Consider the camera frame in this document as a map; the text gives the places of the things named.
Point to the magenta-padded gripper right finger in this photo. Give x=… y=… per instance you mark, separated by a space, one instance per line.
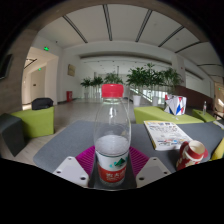
x=152 y=170

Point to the dark grey ottoman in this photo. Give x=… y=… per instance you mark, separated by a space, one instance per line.
x=11 y=133

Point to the wall-mounted black screen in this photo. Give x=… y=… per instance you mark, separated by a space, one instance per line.
x=5 y=66

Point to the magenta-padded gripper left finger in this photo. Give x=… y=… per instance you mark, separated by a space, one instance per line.
x=71 y=171

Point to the clear red-capped water bottle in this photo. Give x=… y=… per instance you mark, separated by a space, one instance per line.
x=112 y=146

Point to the small clear water bottle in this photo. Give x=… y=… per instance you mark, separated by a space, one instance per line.
x=204 y=108

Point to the open printed magazine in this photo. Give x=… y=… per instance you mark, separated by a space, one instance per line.
x=166 y=135

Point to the yellow white leaflet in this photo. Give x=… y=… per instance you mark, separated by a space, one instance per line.
x=219 y=124

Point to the small lime green table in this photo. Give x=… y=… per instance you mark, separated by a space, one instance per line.
x=204 y=117

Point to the group of potted plants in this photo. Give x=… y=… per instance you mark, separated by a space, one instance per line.
x=140 y=80

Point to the black bag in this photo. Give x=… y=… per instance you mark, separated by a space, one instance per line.
x=42 y=103

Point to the green exit sign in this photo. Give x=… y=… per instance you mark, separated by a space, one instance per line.
x=46 y=48

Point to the yellow seat cushion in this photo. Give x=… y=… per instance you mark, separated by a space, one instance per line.
x=218 y=150

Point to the framed wall picture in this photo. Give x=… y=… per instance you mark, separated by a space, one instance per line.
x=71 y=70

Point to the red floor cabinet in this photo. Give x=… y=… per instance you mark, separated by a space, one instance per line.
x=69 y=96

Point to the white red blue geometric box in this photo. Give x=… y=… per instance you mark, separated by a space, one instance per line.
x=175 y=105

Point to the red and white cup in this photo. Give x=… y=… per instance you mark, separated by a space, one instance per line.
x=191 y=153

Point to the lime green cube seat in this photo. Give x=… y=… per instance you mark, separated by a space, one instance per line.
x=35 y=122

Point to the large lime green table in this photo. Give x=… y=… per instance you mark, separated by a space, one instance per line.
x=153 y=115

